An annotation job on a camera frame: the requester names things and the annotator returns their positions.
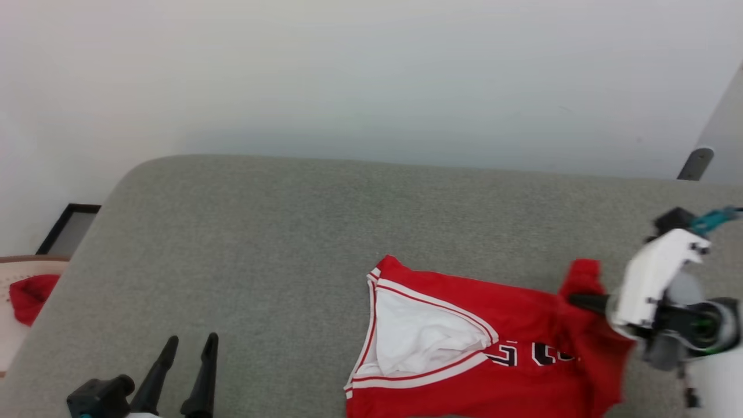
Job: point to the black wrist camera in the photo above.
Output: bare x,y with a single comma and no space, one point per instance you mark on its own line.
673,219
98,397

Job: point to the grey fabric sofa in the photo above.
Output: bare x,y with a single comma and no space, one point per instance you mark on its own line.
278,244

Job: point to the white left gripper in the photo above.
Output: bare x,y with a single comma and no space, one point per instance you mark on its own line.
142,415

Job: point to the red and white basketball jersey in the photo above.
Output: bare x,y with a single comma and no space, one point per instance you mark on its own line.
464,400

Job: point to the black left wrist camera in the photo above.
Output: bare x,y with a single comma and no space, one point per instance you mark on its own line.
98,397

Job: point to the black picture frame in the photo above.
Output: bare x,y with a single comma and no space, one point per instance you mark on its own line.
55,232

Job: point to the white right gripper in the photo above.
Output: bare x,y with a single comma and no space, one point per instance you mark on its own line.
647,284

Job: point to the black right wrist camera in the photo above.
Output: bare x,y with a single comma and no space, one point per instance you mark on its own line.
673,219

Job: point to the cream perforated laundry basket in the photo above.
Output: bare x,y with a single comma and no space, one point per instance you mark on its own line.
8,348

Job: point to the red cloth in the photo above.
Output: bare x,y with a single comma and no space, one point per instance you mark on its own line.
32,296

